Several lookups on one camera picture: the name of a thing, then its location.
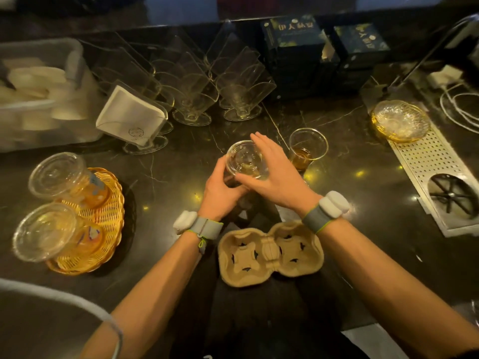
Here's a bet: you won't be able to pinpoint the person's right hand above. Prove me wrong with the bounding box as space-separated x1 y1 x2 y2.
235 131 323 219

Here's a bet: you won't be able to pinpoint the person's left hand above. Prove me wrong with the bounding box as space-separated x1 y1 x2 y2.
198 155 250 221

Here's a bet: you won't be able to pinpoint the clear lidded tea cup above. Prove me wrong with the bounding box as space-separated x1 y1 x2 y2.
223 140 270 188

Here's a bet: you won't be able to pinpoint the person's right forearm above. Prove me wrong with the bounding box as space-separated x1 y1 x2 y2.
318 217 479 359

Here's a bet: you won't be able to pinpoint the person's left forearm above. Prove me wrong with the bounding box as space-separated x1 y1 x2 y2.
77 231 204 359

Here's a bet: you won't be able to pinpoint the grey white left wristband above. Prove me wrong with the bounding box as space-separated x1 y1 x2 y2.
172 210 224 255

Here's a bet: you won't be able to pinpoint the grey white wristband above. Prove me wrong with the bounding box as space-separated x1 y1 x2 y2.
302 190 351 234
172 210 224 255

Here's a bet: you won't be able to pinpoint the open clear tea cup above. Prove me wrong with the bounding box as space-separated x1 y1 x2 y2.
287 128 329 172

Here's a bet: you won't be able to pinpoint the brown cardboard cup carrier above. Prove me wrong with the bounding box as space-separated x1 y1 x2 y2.
217 220 325 288

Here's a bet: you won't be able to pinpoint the grey white right wristband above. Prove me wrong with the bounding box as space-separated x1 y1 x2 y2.
302 190 351 234

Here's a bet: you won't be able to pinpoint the group of empty acrylic holders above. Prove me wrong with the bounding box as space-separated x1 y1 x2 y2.
80 20 277 136

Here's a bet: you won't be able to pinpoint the acrylic holder with napkins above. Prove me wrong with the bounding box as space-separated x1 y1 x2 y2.
96 80 170 155

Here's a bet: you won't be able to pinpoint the white paper napkins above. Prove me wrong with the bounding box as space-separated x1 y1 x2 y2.
96 85 168 147

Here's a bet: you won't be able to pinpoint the large dark printed box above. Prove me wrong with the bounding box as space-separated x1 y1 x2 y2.
260 14 327 100

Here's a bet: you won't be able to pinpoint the yellow woven basket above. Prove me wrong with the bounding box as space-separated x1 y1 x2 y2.
46 167 125 276

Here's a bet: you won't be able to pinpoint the stack of gold-rimmed glass dishes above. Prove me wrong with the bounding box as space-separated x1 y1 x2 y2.
370 99 432 143

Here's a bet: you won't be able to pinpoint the lidded cup with orange label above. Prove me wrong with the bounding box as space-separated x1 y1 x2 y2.
28 152 111 210
11 203 106 263

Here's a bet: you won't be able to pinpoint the small dark printed box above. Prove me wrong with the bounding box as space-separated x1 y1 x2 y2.
331 22 391 92

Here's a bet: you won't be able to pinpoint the perforated metal drain tray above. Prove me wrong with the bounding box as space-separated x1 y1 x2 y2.
387 121 479 238

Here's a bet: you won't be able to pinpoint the clear plastic storage bin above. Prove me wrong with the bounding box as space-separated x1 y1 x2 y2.
0 37 106 153

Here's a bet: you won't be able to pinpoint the black cup rinser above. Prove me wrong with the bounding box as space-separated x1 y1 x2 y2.
428 174 479 220

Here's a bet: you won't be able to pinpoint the thin metal rod stand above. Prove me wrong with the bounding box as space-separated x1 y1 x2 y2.
387 13 479 90

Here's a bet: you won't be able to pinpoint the white charger block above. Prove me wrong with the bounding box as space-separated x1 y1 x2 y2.
427 64 464 89

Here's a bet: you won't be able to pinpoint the pile of white towels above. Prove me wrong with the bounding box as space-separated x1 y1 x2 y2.
0 57 88 132

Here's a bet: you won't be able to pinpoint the grey curved cable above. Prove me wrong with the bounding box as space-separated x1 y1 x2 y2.
0 277 124 359

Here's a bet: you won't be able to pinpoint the white coiled cable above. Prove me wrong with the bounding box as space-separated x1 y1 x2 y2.
439 81 479 135

